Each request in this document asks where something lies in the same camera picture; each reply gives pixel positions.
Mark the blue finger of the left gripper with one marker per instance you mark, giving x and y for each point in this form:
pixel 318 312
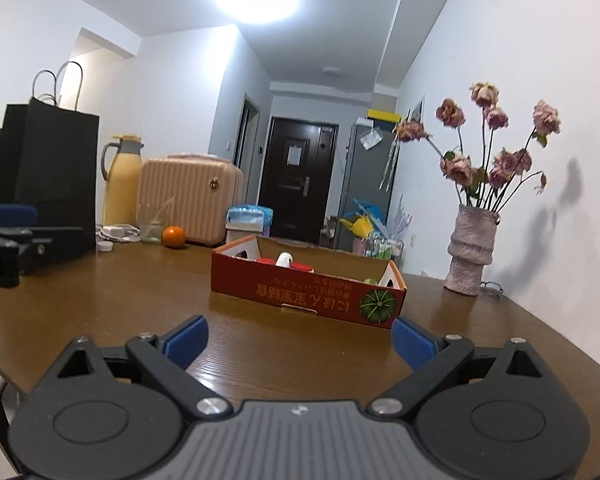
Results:
pixel 18 216

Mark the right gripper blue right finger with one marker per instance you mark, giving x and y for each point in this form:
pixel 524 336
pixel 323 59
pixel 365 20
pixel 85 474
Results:
pixel 435 362

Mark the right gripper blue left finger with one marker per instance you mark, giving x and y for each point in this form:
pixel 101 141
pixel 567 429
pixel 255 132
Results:
pixel 161 363

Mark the black paper bag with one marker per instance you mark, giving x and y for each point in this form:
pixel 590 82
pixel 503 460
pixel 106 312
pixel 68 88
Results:
pixel 48 161

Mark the small white round lid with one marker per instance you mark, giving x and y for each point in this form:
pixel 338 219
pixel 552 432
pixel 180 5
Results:
pixel 105 246

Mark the orange fruit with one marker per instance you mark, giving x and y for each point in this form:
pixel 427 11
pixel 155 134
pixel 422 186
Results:
pixel 173 237

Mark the pink textured vase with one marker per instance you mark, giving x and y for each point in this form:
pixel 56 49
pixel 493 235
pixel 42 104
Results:
pixel 471 248

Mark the yellow thermos jug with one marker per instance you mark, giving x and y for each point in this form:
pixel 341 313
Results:
pixel 120 164

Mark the clear glass jar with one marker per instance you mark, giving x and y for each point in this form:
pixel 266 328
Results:
pixel 151 224

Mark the orange red cardboard box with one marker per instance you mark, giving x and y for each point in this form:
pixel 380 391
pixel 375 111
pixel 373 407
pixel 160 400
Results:
pixel 335 289

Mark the yellow blue bag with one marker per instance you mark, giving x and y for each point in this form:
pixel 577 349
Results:
pixel 365 221

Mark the red white lint brush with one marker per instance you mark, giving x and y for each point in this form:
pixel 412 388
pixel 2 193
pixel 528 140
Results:
pixel 295 266

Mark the blue tissue pack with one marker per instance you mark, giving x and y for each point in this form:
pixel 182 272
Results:
pixel 249 218

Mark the pink ribbed suitcase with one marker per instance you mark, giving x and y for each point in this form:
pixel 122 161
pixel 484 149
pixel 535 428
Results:
pixel 191 191

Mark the grey refrigerator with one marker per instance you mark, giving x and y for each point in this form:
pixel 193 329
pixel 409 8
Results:
pixel 367 154

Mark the dried pink rose bouquet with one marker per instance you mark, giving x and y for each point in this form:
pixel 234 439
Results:
pixel 490 181

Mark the dark brown door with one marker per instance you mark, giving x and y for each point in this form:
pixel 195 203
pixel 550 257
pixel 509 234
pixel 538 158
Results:
pixel 296 177

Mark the yellow box on fridge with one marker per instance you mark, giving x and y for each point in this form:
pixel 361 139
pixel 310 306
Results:
pixel 383 116

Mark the wire storage rack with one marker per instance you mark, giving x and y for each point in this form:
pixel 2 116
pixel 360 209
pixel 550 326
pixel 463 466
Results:
pixel 384 248

